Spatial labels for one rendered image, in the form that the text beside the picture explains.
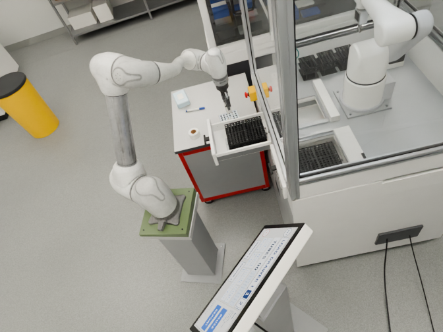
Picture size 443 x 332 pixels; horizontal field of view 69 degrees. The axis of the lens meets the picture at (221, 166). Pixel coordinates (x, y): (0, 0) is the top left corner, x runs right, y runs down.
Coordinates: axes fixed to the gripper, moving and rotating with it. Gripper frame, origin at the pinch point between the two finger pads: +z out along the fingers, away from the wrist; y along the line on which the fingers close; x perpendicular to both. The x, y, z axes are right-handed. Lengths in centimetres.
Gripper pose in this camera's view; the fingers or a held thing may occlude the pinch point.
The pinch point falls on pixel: (227, 107)
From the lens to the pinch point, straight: 206.4
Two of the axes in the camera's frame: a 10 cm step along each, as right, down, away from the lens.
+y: 3.4, 7.1, -6.2
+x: 9.2, -3.9, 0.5
